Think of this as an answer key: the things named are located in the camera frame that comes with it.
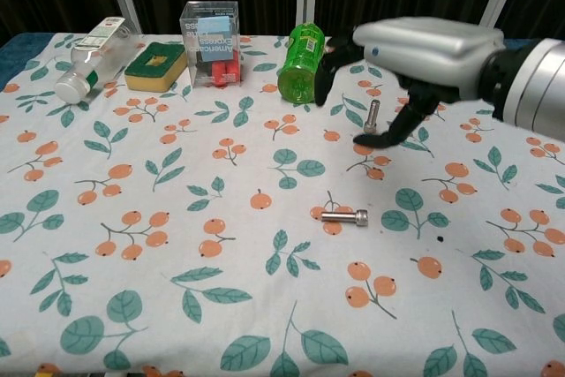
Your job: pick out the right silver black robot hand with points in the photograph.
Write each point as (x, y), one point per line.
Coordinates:
(424, 50)

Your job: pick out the metal bolt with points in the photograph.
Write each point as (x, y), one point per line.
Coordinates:
(372, 116)
(344, 217)

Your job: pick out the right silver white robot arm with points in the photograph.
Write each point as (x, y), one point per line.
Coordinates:
(538, 85)

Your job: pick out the green plastic drink bottle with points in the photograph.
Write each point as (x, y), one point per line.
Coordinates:
(300, 63)

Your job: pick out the red coffee capsule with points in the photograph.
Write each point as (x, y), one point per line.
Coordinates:
(218, 73)
(232, 71)

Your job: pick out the blue cube in box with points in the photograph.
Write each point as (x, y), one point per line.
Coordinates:
(216, 39)

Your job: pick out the clear plastic capsule box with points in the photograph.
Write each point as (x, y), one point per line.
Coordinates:
(194, 41)

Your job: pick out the floral orange green tablecloth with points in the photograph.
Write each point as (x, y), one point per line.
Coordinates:
(247, 236)

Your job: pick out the yellow green kitchen sponge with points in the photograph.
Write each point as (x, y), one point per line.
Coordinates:
(154, 69)

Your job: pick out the clear plastic bottle white cap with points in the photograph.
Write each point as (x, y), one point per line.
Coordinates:
(95, 59)

